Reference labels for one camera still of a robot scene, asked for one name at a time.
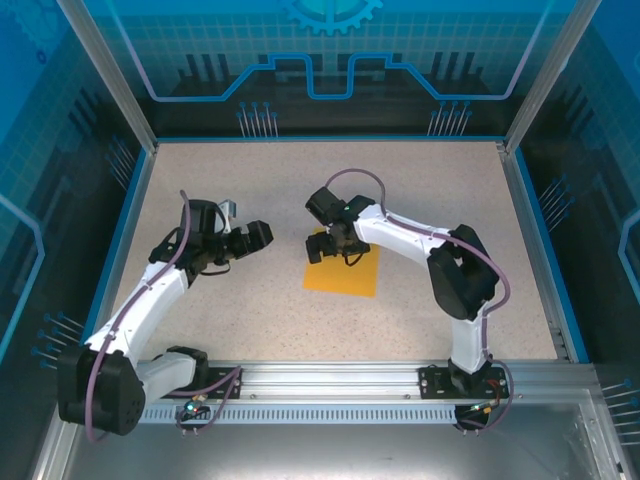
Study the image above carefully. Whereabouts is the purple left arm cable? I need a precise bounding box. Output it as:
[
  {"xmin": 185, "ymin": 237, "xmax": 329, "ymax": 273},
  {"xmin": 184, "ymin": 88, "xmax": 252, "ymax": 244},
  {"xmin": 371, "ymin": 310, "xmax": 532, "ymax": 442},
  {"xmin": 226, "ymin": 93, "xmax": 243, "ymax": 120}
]
[{"xmin": 84, "ymin": 188, "xmax": 246, "ymax": 444}]

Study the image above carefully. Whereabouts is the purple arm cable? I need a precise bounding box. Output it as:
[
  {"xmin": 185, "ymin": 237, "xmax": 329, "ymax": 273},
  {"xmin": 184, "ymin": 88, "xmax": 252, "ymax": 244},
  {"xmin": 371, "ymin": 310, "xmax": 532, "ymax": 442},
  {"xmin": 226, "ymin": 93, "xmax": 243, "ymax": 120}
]
[
  {"xmin": 325, "ymin": 168, "xmax": 516, "ymax": 435},
  {"xmin": 84, "ymin": 188, "xmax": 246, "ymax": 444}
]

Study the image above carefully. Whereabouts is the yellow paper sheet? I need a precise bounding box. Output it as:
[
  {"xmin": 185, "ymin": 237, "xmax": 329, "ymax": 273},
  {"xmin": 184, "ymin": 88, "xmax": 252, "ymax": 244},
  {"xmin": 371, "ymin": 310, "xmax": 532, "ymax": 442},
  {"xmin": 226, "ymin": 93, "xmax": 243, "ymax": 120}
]
[{"xmin": 302, "ymin": 227, "xmax": 382, "ymax": 300}]

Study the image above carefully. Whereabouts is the slotted grey cable duct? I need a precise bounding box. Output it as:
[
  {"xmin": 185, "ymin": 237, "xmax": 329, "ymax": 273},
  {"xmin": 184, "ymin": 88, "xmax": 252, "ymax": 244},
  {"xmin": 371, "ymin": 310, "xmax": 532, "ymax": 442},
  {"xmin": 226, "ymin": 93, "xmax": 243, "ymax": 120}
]
[{"xmin": 139, "ymin": 405, "xmax": 459, "ymax": 426}]

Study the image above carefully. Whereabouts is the grey metal sheet panel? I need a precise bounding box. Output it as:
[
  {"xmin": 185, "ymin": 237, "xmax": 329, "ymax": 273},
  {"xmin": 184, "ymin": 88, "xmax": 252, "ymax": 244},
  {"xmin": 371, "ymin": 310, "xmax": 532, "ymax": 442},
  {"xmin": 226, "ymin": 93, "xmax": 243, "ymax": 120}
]
[{"xmin": 29, "ymin": 389, "xmax": 631, "ymax": 480}]

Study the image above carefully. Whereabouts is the aluminium frame post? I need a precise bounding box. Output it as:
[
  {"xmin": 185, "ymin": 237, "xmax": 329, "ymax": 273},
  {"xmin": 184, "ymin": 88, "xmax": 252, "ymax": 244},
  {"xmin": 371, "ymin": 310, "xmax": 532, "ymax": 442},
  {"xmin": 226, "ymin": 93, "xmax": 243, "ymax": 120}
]
[
  {"xmin": 501, "ymin": 0, "xmax": 605, "ymax": 154},
  {"xmin": 55, "ymin": 0, "xmax": 160, "ymax": 154}
]

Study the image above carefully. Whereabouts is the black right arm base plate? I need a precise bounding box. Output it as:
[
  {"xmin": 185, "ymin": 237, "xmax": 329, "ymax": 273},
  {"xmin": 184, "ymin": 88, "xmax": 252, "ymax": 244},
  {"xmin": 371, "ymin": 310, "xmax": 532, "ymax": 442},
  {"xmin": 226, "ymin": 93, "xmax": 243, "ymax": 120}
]
[{"xmin": 418, "ymin": 364, "xmax": 511, "ymax": 400}]

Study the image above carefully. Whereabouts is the blue edged table side rail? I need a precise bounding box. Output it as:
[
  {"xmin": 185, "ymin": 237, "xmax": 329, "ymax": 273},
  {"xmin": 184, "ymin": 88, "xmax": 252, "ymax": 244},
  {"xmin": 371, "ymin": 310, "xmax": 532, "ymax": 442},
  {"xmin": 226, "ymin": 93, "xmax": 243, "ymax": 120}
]
[
  {"xmin": 79, "ymin": 142, "xmax": 161, "ymax": 364},
  {"xmin": 499, "ymin": 141, "xmax": 591, "ymax": 364}
]

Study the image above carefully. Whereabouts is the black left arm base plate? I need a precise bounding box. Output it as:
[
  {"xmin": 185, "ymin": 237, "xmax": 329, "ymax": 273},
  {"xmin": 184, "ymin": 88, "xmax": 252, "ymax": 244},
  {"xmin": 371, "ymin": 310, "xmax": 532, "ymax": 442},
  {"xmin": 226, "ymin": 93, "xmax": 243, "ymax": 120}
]
[{"xmin": 202, "ymin": 366, "xmax": 245, "ymax": 401}]

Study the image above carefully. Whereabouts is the aluminium mounting rail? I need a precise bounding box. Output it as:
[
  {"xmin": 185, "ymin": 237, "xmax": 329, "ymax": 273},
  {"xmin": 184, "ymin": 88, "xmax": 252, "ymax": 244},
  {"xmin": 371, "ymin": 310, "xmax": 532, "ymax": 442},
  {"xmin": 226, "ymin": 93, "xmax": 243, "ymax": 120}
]
[{"xmin": 139, "ymin": 358, "xmax": 599, "ymax": 402}]

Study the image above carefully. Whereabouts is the thin black left gripper cable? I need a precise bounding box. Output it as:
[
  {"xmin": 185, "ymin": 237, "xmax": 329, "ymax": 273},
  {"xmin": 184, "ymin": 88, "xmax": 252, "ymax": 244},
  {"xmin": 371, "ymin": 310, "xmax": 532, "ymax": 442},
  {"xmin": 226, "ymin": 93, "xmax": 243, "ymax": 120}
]
[{"xmin": 195, "ymin": 260, "xmax": 235, "ymax": 279}]

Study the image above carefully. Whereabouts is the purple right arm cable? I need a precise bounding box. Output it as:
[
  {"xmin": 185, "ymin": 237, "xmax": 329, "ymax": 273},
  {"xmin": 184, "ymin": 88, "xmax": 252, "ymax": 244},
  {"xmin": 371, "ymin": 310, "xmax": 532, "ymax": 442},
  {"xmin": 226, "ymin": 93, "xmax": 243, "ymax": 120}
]
[{"xmin": 325, "ymin": 168, "xmax": 516, "ymax": 435}]

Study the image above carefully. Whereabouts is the left cable connector with light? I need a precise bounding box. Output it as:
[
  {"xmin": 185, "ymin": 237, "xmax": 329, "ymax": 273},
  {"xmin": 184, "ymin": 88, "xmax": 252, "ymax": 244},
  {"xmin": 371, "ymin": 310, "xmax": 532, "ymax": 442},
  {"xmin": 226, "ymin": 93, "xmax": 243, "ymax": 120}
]
[{"xmin": 182, "ymin": 394, "xmax": 209, "ymax": 419}]

